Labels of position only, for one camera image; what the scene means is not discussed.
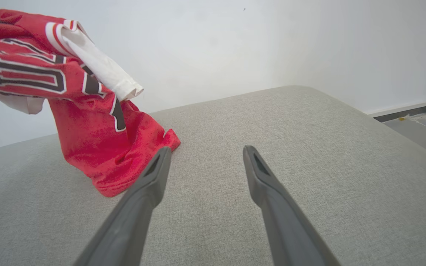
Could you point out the red lettered basketball jersey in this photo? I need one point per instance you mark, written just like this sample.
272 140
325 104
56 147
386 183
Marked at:
87 147

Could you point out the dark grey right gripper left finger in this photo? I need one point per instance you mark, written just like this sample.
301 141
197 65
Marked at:
131 221

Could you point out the white and dark baseboard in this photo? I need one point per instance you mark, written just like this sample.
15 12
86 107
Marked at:
401 111

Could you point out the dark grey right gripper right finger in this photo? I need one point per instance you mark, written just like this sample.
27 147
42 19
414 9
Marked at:
287 229

